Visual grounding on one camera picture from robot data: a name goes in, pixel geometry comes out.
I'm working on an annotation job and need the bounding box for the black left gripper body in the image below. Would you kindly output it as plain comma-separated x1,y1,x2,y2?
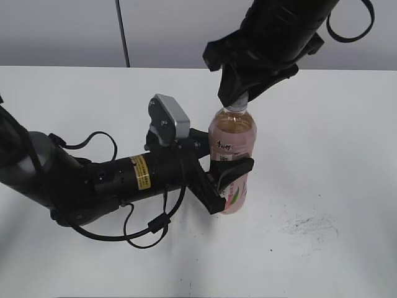
143,132,225,214

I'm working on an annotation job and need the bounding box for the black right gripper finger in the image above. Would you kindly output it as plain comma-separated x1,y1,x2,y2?
218,63,248,106
248,74,294,102

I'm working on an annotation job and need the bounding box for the white bottle cap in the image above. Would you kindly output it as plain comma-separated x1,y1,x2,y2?
231,92,249,109

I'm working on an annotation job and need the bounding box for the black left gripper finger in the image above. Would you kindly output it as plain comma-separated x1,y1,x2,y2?
210,157,254,194
189,128,210,157

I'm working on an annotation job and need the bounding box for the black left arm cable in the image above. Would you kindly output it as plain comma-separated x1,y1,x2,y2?
46,130,187,248

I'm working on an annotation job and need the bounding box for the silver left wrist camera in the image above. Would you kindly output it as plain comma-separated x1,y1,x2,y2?
148,94,190,147

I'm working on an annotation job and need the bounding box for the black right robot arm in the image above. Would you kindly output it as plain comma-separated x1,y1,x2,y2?
203,1,337,107

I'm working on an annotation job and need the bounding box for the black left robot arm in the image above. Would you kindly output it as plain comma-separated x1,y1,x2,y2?
1,101,254,227

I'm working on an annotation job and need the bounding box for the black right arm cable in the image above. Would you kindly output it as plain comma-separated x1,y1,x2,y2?
326,0,375,43

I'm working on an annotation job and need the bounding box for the peach oolong tea bottle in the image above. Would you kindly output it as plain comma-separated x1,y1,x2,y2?
208,105,257,214

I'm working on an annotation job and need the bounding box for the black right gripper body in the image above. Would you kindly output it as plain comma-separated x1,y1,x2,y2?
203,29,324,79

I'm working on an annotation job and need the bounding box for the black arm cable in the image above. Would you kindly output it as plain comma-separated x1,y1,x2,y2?
326,0,375,43
46,130,187,248

